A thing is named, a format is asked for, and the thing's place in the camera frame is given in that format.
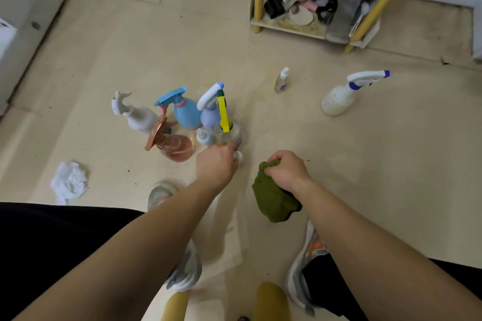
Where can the person's right hand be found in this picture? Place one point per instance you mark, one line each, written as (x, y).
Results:
(288, 172)

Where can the person's left hand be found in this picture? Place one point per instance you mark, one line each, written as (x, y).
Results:
(214, 166)

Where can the green microfibre cloth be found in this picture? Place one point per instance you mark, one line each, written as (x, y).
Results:
(271, 200)

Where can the orange spray bottle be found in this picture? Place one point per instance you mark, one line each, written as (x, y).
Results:
(177, 147)

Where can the pale blue bottle white sprayer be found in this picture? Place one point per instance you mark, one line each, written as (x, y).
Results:
(209, 117)

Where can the clear bottle yellow green sprayer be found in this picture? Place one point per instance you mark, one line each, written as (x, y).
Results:
(225, 117)

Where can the blue spray bottle pink trigger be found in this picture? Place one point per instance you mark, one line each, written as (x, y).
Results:
(186, 114)

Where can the round white bottle blue-tipped sprayer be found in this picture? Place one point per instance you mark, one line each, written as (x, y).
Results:
(335, 102)

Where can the white spray bottle teal label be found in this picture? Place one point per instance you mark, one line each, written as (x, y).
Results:
(141, 119)

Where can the person's left forearm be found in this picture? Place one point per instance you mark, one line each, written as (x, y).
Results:
(124, 257)

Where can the person's right forearm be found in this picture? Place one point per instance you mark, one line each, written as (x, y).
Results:
(376, 257)

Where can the person's right grey shoe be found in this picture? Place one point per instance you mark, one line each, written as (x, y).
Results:
(297, 272)

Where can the person's grey shoe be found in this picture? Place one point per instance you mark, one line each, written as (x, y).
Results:
(297, 272)
(186, 272)

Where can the person's left grey shoe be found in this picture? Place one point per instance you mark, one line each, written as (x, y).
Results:
(186, 272)

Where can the yellow wooden pole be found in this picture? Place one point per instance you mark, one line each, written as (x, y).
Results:
(175, 307)
(271, 302)

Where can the crumpled white tissue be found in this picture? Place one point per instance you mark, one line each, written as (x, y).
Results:
(69, 181)

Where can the white round disc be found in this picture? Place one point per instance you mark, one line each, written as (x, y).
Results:
(301, 17)

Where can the black clip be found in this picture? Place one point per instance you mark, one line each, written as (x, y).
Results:
(274, 7)

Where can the white plastic strip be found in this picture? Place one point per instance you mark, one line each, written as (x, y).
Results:
(359, 18)

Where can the black shorts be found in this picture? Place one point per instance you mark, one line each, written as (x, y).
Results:
(56, 241)

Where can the white metal rack frame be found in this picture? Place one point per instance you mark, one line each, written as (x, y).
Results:
(22, 31)

